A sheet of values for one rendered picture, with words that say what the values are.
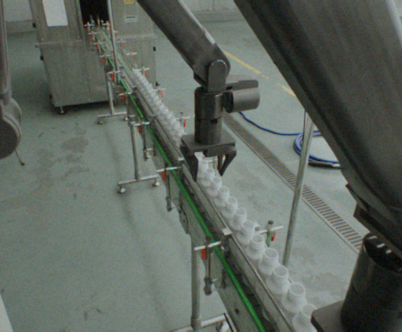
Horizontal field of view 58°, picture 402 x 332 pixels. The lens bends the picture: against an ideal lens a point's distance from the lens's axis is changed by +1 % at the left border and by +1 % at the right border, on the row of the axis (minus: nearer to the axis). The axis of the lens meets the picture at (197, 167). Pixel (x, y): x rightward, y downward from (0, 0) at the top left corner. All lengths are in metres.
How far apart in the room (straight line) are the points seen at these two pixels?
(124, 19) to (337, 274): 3.54
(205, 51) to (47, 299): 2.07
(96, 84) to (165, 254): 2.78
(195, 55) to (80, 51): 4.03
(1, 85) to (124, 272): 2.01
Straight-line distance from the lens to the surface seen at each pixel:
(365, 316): 0.41
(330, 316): 0.44
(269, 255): 0.98
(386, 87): 0.21
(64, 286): 2.52
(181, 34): 0.63
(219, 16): 11.00
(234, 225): 1.08
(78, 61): 4.66
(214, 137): 0.72
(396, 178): 0.26
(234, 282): 1.10
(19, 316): 2.47
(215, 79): 0.66
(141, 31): 4.68
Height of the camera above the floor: 1.83
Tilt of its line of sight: 32 degrees down
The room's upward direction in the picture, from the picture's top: straight up
